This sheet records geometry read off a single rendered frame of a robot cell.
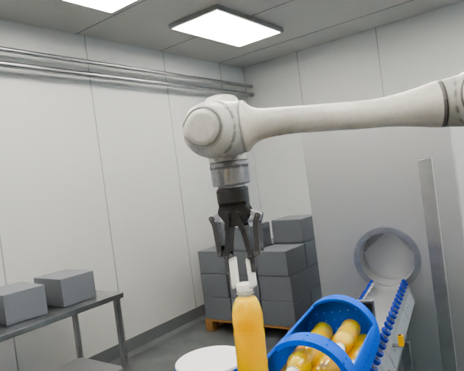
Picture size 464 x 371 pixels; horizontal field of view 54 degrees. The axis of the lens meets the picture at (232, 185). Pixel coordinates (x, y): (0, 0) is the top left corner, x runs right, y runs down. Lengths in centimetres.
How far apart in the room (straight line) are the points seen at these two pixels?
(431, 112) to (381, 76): 529
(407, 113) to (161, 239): 467
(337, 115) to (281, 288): 391
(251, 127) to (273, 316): 415
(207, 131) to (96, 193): 413
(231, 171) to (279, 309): 391
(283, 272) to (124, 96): 262
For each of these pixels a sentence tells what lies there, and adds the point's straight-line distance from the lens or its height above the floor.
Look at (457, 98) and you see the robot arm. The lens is 104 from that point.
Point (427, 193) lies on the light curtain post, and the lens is 227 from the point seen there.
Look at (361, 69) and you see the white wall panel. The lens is 643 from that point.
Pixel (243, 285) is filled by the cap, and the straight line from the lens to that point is 107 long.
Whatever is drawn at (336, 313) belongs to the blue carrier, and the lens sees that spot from 185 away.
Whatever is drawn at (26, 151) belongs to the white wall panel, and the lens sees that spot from 457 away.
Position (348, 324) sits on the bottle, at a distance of 175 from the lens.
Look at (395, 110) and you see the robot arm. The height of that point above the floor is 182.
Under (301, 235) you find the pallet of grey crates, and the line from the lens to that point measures 498.
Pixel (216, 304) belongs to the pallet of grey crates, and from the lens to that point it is 534.
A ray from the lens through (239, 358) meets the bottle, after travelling 112.
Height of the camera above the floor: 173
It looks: 1 degrees down
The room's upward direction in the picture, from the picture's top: 7 degrees counter-clockwise
